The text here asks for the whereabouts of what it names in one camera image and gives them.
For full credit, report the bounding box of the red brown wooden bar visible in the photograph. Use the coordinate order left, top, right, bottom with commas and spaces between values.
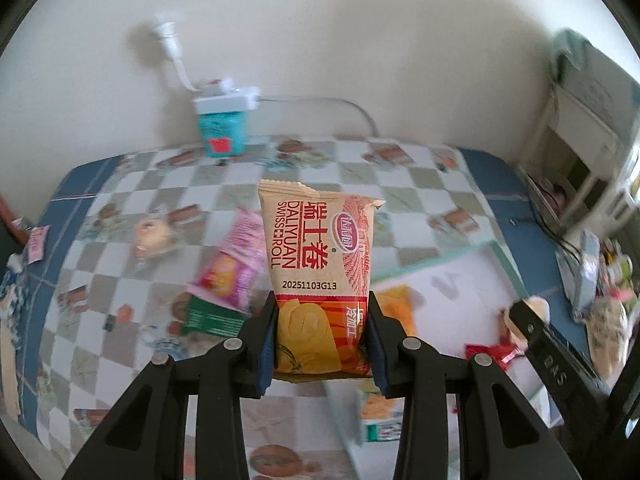
0, 195, 21, 241

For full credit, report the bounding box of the white phone stand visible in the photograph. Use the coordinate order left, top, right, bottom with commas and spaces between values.
555, 250, 581, 306

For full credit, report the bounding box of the blue tablecloth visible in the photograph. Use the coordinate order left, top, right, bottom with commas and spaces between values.
17, 147, 601, 441

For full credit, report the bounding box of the teal cube box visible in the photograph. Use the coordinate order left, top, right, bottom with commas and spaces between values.
196, 107, 251, 158

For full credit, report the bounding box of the black smartphone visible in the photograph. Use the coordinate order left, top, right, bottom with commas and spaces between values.
570, 232, 601, 321

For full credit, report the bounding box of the clear bag of bread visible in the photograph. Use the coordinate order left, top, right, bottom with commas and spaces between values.
585, 300, 633, 376

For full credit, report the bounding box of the white power strip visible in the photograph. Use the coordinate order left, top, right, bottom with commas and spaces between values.
194, 77, 261, 113

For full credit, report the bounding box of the small pink sachet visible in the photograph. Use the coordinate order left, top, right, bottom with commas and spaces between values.
26, 225, 51, 265

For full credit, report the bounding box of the small red white packet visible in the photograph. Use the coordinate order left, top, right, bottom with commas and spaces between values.
357, 390, 408, 443

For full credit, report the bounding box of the small dark red candy packet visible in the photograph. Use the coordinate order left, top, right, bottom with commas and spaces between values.
465, 342, 526, 372

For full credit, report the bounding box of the cream bread packet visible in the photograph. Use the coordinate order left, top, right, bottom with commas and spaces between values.
132, 215, 173, 256

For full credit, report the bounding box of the teal cloth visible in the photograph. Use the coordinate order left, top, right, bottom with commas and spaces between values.
550, 27, 601, 76

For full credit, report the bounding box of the grey power cable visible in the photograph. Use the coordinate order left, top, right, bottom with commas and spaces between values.
257, 96, 378, 137

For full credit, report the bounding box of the blue white patterned object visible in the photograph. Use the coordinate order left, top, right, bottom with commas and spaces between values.
0, 252, 28, 321

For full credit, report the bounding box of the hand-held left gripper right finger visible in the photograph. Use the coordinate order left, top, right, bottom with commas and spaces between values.
366, 292, 568, 480

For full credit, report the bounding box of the peach egg shaped packet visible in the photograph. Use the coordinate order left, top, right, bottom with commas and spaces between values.
502, 296, 551, 351

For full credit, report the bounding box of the black thin cable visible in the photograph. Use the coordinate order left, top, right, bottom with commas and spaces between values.
510, 175, 581, 261

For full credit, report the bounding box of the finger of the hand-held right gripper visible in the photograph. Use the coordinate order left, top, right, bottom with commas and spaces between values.
507, 297, 610, 413

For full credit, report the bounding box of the pink snack packet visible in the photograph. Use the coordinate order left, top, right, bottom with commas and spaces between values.
187, 207, 268, 313

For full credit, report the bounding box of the orange beige cake roll packet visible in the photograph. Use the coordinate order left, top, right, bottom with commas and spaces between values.
257, 179, 387, 378

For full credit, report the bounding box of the white switch plug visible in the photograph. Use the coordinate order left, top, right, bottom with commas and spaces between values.
197, 77, 236, 96

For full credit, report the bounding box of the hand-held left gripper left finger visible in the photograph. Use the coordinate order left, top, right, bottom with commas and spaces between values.
62, 290, 280, 480

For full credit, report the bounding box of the green snack packet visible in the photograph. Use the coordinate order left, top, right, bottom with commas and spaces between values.
180, 295, 251, 337

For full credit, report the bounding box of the white wooden shelf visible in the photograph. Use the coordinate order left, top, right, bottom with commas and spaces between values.
517, 55, 636, 231

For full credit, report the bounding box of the yellow snack packet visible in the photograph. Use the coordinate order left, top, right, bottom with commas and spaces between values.
374, 284, 418, 338

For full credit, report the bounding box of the checked printed tablecloth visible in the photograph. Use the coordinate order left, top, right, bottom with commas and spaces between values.
37, 132, 506, 480

